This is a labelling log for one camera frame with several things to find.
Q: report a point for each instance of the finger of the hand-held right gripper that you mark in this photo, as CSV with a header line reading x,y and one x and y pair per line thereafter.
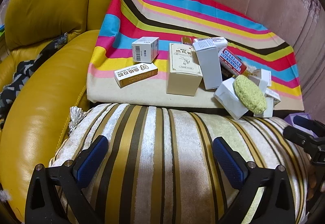
x,y
297,136
303,123

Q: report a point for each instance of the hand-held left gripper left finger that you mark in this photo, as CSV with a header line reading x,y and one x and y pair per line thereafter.
x,y
92,156

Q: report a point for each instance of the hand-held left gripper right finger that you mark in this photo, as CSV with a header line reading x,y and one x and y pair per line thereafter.
x,y
228,160

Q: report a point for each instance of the orange and white box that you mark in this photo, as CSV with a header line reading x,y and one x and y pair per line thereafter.
x,y
134,74

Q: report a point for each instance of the red and white box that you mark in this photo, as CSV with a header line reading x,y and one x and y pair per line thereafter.
x,y
232,60

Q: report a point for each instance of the person's right hand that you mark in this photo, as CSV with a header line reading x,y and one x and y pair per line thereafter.
x,y
320,184

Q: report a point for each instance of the green sponge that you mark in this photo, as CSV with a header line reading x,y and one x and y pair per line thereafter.
x,y
250,94

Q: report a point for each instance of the gold striped cushion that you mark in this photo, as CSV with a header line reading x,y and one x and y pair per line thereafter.
x,y
157,137

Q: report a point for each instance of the large white box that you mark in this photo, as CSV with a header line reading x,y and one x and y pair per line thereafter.
x,y
209,66

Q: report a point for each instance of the cream tall box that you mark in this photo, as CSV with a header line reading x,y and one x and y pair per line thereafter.
x,y
182,66

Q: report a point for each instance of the dark patterned cloth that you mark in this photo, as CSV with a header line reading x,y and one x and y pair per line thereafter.
x,y
22,69

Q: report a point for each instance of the white barcode box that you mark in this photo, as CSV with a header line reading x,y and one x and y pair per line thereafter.
x,y
144,48

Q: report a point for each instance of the rainbow striped cloth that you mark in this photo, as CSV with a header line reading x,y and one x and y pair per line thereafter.
x,y
157,10

